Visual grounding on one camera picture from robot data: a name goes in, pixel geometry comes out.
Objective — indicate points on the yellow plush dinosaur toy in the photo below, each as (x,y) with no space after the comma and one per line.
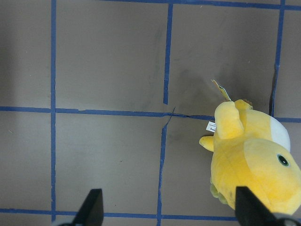
(251,148)

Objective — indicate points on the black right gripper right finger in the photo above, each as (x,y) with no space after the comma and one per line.
(250,211)

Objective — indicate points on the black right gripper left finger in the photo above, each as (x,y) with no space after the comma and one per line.
(91,211)

